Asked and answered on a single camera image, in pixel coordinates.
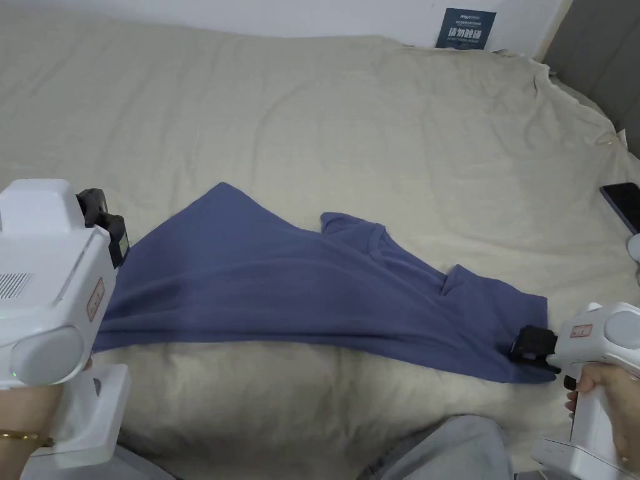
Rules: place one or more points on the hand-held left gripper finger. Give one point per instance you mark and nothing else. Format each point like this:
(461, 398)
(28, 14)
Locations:
(120, 245)

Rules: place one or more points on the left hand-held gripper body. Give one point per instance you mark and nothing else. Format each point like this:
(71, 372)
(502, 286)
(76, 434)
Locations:
(47, 280)

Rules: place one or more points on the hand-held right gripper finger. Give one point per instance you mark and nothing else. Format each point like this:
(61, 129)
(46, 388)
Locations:
(537, 364)

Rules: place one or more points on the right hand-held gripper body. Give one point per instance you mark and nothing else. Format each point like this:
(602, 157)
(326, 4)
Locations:
(600, 340)

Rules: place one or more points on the blue shirt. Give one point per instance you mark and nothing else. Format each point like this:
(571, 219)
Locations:
(280, 285)

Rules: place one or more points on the person's right hand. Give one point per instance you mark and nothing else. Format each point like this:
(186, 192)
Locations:
(612, 400)

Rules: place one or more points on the person's left hand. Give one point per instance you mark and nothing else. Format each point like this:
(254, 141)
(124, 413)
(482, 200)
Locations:
(25, 410)

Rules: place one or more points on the person's legs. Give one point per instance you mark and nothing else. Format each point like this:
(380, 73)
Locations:
(445, 450)

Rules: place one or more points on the dark phone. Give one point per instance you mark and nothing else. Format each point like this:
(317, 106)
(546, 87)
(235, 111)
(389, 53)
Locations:
(622, 205)

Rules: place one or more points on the bed with beige sheet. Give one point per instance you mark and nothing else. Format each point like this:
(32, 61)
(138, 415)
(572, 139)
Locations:
(300, 125)

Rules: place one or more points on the grey padded headboard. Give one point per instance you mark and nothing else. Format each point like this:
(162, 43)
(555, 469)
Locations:
(595, 60)

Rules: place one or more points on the dark blue sign card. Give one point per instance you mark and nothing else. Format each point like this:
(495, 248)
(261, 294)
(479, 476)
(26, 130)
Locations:
(465, 29)

